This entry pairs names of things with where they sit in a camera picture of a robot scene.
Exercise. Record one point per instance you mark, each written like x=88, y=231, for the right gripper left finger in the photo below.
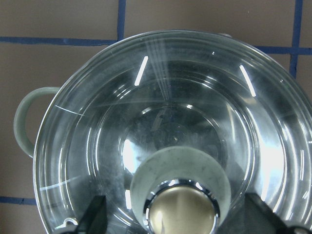
x=93, y=221

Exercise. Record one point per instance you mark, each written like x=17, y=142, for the glass pot lid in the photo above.
x=174, y=89

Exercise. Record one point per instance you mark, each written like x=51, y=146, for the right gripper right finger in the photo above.
x=260, y=219

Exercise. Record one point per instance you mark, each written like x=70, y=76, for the white cooking pot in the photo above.
x=188, y=182

